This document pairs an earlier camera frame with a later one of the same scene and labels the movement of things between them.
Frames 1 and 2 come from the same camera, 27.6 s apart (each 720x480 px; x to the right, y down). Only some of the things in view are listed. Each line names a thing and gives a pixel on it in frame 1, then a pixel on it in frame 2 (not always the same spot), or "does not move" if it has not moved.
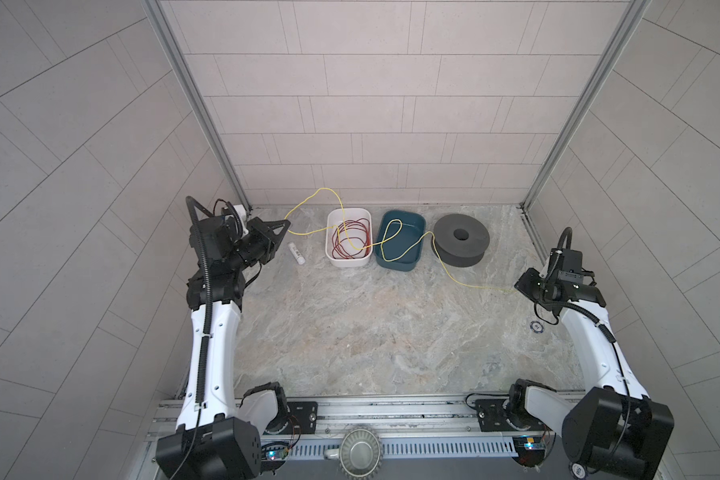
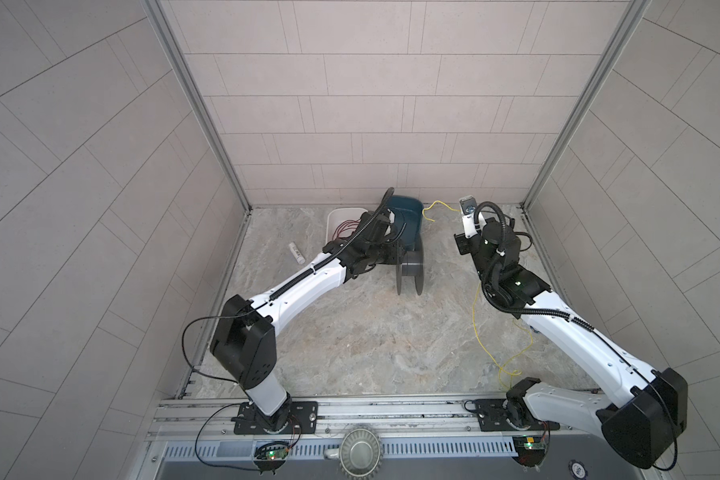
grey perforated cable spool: (461, 240) to (412, 266)
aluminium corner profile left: (197, 99) does not move
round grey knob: (360, 452) does not move
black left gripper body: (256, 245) to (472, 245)
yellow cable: (315, 231) to (500, 368)
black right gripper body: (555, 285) to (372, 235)
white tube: (299, 258) does not move
